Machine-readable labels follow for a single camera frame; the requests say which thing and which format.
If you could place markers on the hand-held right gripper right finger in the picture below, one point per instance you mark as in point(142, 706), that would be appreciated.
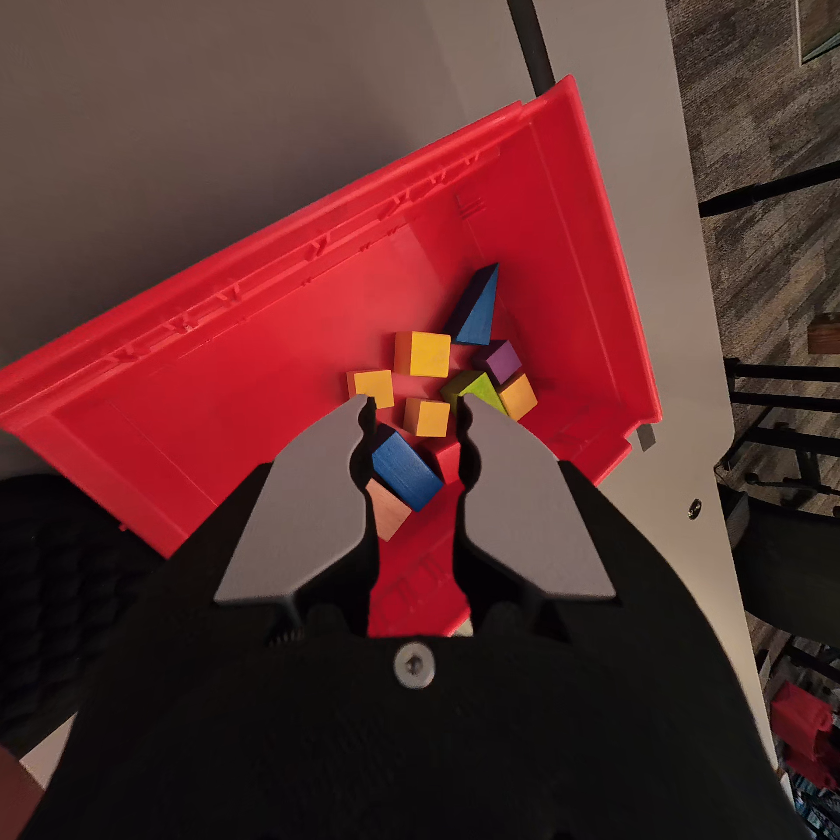
point(531, 518)

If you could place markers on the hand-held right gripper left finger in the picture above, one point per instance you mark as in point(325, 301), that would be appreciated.
point(295, 518)

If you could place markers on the tan wooden block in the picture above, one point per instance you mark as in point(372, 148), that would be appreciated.
point(388, 515)

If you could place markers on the red wooden block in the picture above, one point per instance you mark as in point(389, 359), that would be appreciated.
point(447, 459)

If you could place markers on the small blue wooden block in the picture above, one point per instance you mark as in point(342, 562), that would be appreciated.
point(403, 469)

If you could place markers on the small green wooden block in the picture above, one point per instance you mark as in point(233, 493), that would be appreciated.
point(482, 388)

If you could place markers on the purple wooden block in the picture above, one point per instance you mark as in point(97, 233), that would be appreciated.
point(504, 362)

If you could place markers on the red plastic bin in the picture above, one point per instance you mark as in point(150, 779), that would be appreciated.
point(229, 367)

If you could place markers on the blue triangular wooden block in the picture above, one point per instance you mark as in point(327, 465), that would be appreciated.
point(478, 315)

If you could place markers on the black wrist rest pad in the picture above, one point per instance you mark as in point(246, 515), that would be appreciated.
point(65, 604)

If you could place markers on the black office chair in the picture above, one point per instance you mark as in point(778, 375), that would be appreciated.
point(794, 577)

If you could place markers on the brown wooden bench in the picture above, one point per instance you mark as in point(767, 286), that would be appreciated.
point(825, 334)

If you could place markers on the person's leg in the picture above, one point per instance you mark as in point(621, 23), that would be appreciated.
point(16, 794)

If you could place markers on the glass railing panel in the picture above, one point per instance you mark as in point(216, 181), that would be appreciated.
point(820, 29)

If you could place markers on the black desk frame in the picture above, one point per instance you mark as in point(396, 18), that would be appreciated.
point(787, 439)

